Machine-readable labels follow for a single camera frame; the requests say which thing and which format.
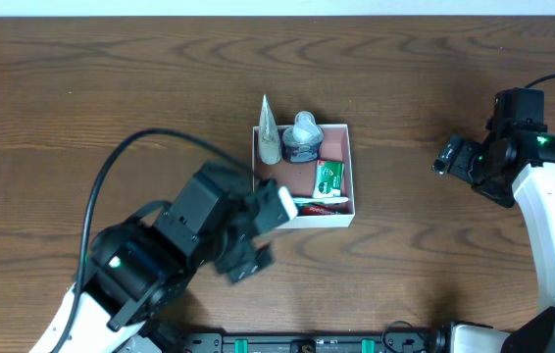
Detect red green toothpaste tube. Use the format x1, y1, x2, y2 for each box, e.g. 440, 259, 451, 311
297, 204, 341, 216

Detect green white toothbrush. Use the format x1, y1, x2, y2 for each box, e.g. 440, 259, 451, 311
292, 196, 350, 205

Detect white Pantene tube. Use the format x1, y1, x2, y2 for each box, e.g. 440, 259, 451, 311
258, 95, 282, 165

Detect green white soap packet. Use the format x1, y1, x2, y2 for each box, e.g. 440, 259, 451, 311
313, 160, 344, 198

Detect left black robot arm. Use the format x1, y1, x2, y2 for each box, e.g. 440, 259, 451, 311
33, 163, 297, 352

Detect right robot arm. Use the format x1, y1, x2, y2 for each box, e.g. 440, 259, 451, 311
432, 132, 555, 352

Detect white box with pink interior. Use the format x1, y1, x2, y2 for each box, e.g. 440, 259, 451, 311
251, 124, 356, 229

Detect left black cable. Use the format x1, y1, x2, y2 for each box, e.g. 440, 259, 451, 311
49, 127, 264, 353

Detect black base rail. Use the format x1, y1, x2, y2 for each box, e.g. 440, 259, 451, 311
116, 328, 448, 353

